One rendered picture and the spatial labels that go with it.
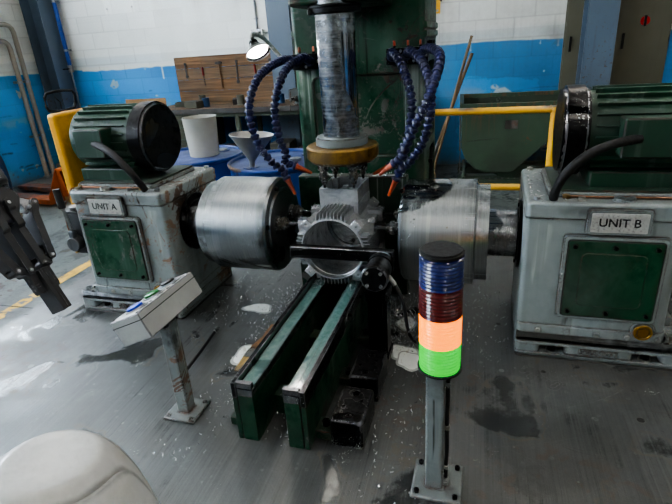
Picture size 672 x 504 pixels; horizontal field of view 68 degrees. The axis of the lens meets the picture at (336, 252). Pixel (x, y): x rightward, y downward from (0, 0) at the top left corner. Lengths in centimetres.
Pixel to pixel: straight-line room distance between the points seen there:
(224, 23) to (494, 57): 329
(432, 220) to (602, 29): 503
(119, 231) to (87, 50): 677
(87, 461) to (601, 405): 91
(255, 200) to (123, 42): 659
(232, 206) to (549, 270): 75
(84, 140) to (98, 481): 107
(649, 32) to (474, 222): 542
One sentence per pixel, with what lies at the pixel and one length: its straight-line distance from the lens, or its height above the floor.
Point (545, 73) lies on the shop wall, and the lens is 630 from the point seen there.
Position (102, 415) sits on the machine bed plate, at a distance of 119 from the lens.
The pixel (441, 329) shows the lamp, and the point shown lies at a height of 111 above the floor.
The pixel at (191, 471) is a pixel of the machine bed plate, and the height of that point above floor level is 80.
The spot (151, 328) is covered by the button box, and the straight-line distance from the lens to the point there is 93.
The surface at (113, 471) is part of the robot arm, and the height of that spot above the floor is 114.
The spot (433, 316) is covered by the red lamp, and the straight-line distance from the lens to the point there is 69.
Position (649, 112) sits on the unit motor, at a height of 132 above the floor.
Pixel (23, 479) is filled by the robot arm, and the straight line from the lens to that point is 53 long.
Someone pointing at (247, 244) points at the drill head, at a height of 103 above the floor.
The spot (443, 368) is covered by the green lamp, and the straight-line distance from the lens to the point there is 73.
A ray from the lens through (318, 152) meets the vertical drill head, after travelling 121.
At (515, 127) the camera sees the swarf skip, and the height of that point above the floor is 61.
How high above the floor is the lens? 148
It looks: 23 degrees down
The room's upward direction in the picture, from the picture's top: 4 degrees counter-clockwise
